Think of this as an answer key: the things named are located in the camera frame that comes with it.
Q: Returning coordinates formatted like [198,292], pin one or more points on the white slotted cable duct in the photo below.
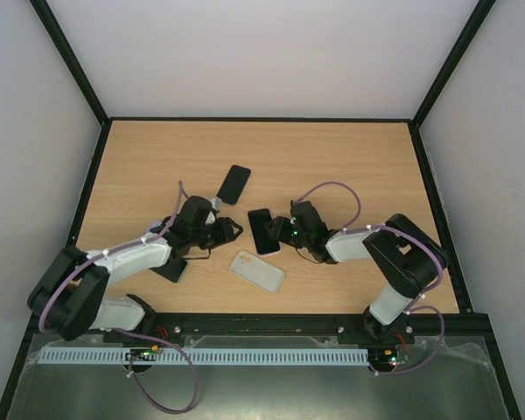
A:
[203,357]

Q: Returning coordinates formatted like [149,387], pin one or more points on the black front frame rail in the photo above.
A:
[348,329]

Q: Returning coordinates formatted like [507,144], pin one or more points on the beige phone case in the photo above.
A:
[257,272]

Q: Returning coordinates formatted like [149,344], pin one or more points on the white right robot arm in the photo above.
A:
[411,262]

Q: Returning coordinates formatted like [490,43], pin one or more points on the green-edged black phone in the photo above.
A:
[172,271]

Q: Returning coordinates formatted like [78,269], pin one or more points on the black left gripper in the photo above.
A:
[225,233]

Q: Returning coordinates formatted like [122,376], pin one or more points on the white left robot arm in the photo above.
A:
[70,298]

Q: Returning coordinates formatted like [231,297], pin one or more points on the lilac phone case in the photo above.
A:
[155,226]

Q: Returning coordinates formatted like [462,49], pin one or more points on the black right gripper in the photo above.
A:
[283,228]

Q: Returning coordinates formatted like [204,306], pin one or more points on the blue-edged black phone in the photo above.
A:
[258,221]

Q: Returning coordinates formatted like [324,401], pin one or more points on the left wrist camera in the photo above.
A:
[216,204]

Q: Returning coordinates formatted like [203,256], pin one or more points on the black phone far centre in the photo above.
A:
[233,185]

